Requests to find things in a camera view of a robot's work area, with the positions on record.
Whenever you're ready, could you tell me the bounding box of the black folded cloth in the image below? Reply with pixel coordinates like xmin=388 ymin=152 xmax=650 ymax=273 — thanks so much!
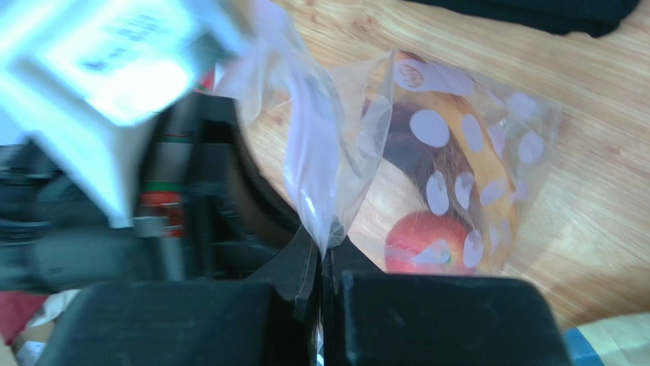
xmin=415 ymin=0 xmax=640 ymax=38

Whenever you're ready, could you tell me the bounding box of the plaid pillow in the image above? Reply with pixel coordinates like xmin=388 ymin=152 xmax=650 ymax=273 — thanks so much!
xmin=564 ymin=313 xmax=649 ymax=366

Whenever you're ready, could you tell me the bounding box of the red fake tomato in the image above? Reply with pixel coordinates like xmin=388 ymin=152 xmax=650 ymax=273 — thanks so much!
xmin=385 ymin=211 xmax=476 ymax=275

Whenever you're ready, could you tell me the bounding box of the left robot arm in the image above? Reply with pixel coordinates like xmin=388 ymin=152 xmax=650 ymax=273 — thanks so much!
xmin=1 ymin=92 xmax=300 ymax=294

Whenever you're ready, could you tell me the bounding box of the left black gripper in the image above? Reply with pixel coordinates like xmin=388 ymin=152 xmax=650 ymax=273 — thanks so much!
xmin=137 ymin=91 xmax=300 ymax=279

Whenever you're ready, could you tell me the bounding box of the orange fake carrot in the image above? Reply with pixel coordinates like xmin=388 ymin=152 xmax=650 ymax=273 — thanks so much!
xmin=384 ymin=50 xmax=517 ymax=275

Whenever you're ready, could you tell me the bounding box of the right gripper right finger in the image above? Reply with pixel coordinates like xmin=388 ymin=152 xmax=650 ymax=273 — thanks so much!
xmin=323 ymin=241 xmax=571 ymax=365

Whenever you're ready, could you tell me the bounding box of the clear zip top bag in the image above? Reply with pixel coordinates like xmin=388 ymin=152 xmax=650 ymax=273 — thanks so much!
xmin=214 ymin=1 xmax=561 ymax=275

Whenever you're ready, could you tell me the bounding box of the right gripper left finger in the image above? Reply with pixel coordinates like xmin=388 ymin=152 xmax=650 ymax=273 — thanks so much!
xmin=38 ymin=230 xmax=320 ymax=365

